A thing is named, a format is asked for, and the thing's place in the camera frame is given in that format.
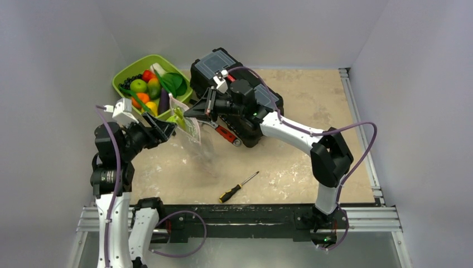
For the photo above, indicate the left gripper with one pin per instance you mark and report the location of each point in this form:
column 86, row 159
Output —
column 160, row 130

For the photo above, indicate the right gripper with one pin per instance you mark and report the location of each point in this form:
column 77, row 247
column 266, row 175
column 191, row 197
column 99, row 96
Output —
column 212, row 104

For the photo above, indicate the toy green onion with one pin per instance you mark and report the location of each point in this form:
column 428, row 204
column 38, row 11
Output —
column 183, row 123

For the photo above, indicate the clear zip top bag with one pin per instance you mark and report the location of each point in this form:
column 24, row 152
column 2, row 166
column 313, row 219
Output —
column 196, row 141

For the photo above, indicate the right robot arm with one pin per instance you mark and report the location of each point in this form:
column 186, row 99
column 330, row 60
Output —
column 330, row 156

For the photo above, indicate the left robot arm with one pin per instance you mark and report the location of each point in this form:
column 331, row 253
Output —
column 122, row 244

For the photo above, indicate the toy purple eggplant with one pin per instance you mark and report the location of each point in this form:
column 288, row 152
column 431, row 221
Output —
column 164, row 101

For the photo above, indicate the toy lemon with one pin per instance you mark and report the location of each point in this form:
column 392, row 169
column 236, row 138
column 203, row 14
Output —
column 152, row 108

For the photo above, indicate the black toolbox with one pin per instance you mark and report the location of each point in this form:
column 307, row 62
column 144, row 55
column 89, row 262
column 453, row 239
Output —
column 202, row 72

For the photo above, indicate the toy green leaf vegetable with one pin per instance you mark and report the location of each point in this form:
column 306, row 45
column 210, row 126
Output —
column 173, row 83

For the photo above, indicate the toy orange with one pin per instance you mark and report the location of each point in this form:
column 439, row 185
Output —
column 139, row 100

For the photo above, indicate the toy mango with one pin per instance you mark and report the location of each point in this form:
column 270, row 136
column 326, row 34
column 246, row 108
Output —
column 154, row 88

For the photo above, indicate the toy green apple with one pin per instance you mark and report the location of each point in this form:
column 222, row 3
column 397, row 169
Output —
column 138, row 86

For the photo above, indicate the toy green bean pod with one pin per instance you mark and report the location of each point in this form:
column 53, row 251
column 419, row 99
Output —
column 131, row 93

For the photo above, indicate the toy red strawberry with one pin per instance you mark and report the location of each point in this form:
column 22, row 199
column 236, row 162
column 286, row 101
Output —
column 148, row 75

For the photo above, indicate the toy black grapes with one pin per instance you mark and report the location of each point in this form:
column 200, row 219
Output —
column 126, row 84

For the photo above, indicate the yellow black screwdriver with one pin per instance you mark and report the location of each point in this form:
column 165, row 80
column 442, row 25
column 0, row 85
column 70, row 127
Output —
column 230, row 193

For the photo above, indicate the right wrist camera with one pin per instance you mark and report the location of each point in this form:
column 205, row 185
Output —
column 220, row 82

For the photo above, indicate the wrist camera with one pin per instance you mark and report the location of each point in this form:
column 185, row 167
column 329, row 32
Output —
column 122, row 112
column 220, row 82

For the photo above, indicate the adjustable wrench red handle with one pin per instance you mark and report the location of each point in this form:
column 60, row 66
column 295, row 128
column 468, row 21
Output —
column 229, row 136

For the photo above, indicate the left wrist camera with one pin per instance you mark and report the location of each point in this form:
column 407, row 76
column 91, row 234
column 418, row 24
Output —
column 122, row 112

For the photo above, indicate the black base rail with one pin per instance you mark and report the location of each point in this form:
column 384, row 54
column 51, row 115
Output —
column 296, row 222

